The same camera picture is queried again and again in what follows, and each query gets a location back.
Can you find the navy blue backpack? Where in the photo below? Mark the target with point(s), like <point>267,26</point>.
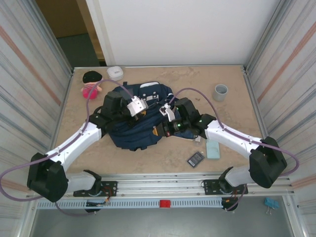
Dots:
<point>138,133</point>

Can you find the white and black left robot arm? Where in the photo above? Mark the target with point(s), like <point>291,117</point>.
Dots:
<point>86,133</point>

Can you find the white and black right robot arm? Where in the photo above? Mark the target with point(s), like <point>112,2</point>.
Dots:
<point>229,138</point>

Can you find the light teal pencil case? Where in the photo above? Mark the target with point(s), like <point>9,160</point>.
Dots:
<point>213,150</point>

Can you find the pink plush doll black hair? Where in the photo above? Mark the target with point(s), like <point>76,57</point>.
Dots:
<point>92,86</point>

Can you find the small white square box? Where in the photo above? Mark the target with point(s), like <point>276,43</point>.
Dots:
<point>114,72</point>

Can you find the grey plastic cup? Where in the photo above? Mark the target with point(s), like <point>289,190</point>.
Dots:
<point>220,95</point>

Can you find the black pocket calculator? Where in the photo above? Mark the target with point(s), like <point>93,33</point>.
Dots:
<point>196,160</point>

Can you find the red block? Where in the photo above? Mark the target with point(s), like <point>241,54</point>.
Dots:
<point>165,203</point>

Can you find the translucent corrugated side panel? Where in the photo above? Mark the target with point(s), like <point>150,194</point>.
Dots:
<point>24,86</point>
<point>291,74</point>

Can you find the blue binder clip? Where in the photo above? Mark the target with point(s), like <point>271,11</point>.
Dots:
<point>271,203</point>

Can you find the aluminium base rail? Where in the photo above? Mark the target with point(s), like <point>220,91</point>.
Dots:
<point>160,184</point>

